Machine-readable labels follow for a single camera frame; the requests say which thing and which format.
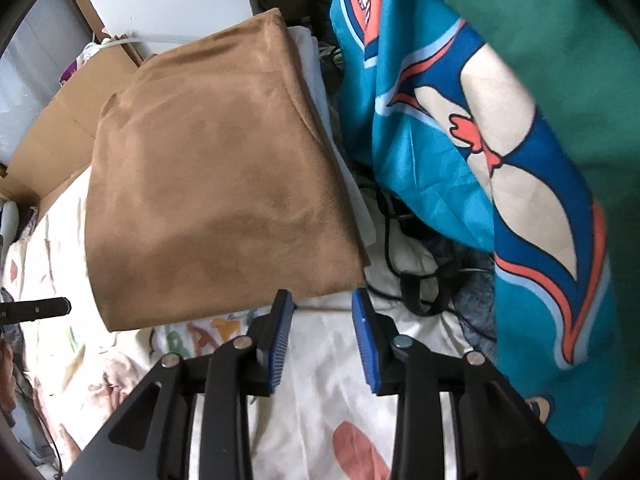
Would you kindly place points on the cream bear print bedsheet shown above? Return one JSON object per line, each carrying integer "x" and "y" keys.
{"x": 323, "y": 421}

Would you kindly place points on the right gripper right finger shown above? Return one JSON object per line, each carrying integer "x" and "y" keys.
{"x": 457, "y": 418}

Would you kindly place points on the teal patterned bag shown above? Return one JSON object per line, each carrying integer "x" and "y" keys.
{"x": 447, "y": 127}

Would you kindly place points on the brown cardboard sheet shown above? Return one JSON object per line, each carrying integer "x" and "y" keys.
{"x": 60, "y": 141}

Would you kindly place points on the grey wrapped mattress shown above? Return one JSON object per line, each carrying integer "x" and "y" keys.
{"x": 48, "y": 40}

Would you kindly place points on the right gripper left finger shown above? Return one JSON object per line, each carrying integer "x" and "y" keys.
{"x": 188, "y": 418}

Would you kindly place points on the brown graphic t-shirt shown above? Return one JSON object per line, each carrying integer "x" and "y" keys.
{"x": 214, "y": 184}

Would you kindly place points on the green fabric item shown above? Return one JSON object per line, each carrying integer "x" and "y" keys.
{"x": 580, "y": 59}

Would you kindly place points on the white folded towel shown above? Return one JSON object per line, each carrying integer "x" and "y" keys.
{"x": 309, "y": 53}

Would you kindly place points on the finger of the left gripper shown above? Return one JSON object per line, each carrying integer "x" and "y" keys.
{"x": 17, "y": 312}

